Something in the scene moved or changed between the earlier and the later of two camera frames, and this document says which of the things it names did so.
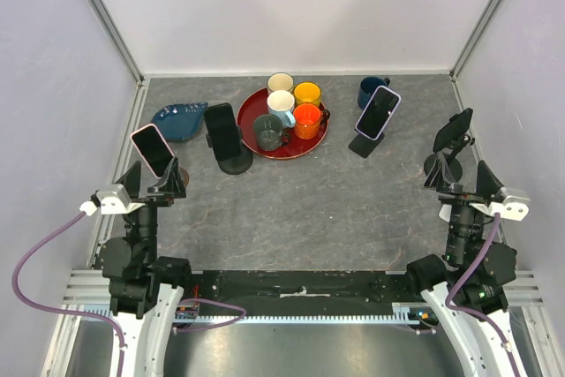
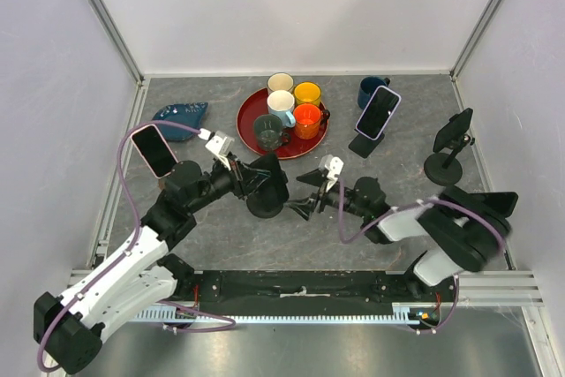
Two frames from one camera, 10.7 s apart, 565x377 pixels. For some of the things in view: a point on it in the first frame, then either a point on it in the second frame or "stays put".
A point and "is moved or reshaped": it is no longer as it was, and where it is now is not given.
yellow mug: [306, 93] stays put
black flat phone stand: [363, 145] stays put
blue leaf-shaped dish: [180, 122] stays put
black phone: [452, 134] stays put
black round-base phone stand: [237, 164] is moved or reshaped
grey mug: [269, 131] stays put
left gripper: [171, 187] -> [240, 176]
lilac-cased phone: [378, 113] stays put
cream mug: [280, 81] stays put
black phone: [221, 124] -> [276, 180]
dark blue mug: [367, 87] stays put
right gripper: [487, 184] -> [304, 207]
